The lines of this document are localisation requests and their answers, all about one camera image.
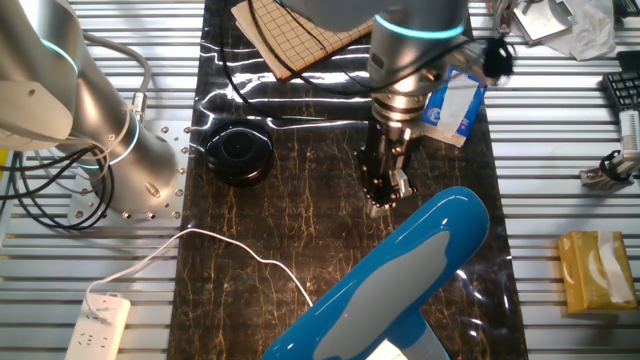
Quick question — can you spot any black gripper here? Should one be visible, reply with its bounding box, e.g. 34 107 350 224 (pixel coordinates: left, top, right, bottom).
355 118 421 219

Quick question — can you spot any blue and white desk lamp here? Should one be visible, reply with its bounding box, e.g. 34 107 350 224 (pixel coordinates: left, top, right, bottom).
259 185 491 360

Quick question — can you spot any black marble pattern mat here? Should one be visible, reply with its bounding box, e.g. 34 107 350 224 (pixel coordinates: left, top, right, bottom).
167 0 531 360

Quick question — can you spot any blue tissue pack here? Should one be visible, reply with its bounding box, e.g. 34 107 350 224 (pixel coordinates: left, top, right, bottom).
421 67 489 149

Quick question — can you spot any black round lidded container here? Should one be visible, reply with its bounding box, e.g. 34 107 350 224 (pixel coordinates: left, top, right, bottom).
203 118 275 189

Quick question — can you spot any wooden go board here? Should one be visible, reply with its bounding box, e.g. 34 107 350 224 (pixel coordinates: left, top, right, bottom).
230 0 376 82

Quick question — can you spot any yellow tissue pack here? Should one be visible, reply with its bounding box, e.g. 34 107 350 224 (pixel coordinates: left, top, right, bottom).
557 230 640 315

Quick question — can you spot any grey metal plate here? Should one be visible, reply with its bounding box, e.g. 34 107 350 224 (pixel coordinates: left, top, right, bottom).
509 0 576 44

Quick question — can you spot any black keyboard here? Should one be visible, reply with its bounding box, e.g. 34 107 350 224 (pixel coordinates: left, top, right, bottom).
602 69 640 114

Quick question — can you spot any crumpled white paper sheet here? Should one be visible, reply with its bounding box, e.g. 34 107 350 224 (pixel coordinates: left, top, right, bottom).
544 0 619 62

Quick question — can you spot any white power strip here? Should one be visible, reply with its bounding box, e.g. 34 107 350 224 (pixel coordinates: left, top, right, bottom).
63 292 132 360

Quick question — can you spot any white power cable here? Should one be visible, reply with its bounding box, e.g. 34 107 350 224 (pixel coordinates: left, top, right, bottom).
83 227 315 326

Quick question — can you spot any silver bracket with black strap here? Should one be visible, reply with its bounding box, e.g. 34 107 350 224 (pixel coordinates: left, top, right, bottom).
579 149 640 190

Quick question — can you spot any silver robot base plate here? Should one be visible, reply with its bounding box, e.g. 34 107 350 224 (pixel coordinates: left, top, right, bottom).
67 122 192 226

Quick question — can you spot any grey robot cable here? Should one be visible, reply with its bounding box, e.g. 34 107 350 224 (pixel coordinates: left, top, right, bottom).
82 30 153 124

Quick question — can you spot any black cable bundle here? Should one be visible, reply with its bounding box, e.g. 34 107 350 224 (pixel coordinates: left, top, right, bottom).
0 144 116 232

